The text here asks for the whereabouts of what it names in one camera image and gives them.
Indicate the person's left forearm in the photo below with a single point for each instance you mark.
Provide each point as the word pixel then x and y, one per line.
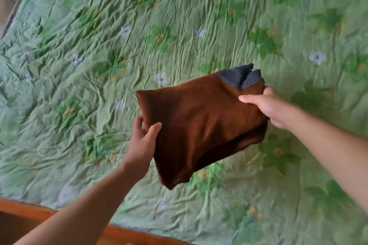
pixel 77 213

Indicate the green floral bedsheet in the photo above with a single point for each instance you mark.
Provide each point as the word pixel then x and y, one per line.
pixel 86 52

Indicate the person's left hand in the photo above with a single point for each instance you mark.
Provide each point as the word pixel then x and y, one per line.
pixel 142 147

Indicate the person's right hand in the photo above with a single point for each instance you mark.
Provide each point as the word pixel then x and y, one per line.
pixel 276 107

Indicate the person's right forearm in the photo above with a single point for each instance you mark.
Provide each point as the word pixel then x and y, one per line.
pixel 333 153

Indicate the wooden bed frame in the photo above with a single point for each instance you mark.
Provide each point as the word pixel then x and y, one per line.
pixel 115 233

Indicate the brown fleece garment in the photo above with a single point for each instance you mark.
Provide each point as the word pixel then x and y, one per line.
pixel 201 121

